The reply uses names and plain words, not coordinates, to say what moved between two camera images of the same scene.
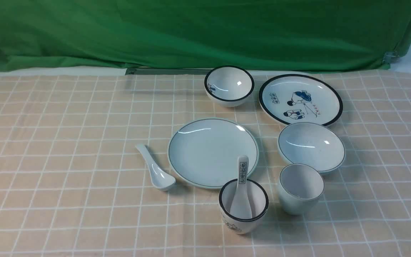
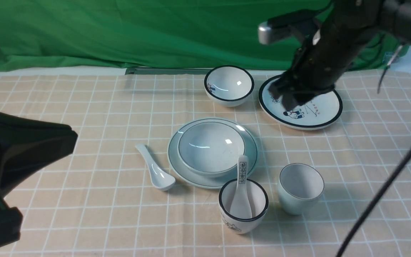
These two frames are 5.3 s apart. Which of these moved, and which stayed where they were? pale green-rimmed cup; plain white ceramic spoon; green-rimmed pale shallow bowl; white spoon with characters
Moved: green-rimmed pale shallow bowl
Stayed: white spoon with characters; pale green-rimmed cup; plain white ceramic spoon
